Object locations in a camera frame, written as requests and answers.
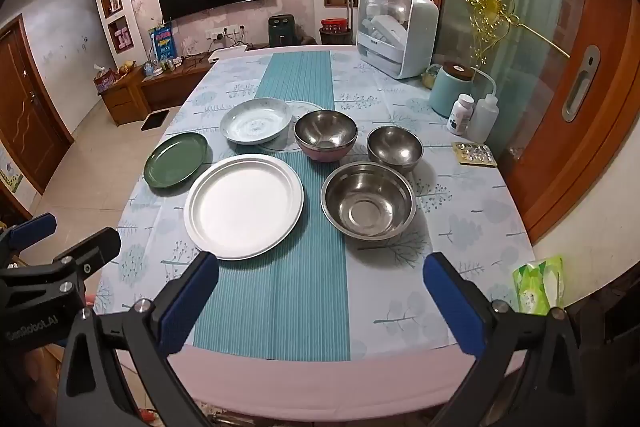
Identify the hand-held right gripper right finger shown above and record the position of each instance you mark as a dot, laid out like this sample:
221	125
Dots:
455	307

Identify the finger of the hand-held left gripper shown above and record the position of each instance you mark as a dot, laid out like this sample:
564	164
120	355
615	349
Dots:
35	225
95	249

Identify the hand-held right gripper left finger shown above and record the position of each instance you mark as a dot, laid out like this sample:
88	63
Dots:
190	302

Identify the large white plate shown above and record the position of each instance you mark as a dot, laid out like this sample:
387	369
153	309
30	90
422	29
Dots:
240	207

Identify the green plate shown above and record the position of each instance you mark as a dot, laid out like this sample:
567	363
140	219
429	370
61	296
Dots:
175	159

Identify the large steel bowl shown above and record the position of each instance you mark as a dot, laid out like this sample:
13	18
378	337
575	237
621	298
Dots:
367	202

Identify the small steel bowl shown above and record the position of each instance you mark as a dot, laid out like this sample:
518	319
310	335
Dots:
395	147

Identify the blue patterned deep plate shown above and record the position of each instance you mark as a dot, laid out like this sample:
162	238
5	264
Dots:
255	122

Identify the pink steel bowl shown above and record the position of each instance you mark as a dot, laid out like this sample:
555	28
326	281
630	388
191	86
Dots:
325	129

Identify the green tissue pack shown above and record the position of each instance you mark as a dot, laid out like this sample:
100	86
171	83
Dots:
537	284

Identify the brown wooden door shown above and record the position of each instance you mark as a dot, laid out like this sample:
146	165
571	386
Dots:
25	117

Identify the tree print tablecloth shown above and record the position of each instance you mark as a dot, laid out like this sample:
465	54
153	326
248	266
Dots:
300	297

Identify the black floor mat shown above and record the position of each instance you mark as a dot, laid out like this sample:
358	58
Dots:
155	120

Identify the pink table cover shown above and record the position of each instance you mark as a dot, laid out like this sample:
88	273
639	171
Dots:
325	387

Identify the blister pack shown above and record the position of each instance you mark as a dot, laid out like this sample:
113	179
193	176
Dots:
475	154

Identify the red tissue box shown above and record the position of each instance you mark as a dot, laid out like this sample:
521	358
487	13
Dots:
105	83

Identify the wooden television cabinet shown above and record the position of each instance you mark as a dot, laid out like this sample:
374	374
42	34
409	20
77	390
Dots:
165	89

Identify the clear squeeze bottle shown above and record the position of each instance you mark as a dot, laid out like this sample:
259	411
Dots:
482	122

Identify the white pill bottle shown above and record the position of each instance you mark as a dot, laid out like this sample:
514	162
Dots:
460	117

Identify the teal canister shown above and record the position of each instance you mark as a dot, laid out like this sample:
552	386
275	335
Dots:
445	92

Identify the blue printed box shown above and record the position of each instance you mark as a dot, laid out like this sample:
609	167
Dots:
164	42

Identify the wooden sliding door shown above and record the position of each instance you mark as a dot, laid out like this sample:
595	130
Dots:
600	132

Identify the yellow jar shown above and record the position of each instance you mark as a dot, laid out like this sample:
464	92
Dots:
429	79

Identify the white router box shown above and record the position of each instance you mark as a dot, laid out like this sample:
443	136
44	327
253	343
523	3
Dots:
225	54

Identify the white dish sterilizer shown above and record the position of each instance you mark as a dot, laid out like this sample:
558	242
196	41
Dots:
415	37

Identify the gold hanging ornament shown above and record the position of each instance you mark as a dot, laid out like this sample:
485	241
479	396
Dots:
492	7

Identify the red basket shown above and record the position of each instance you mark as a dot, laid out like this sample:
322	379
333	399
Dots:
336	27

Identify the wall poster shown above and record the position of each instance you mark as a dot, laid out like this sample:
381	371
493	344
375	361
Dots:
11	172

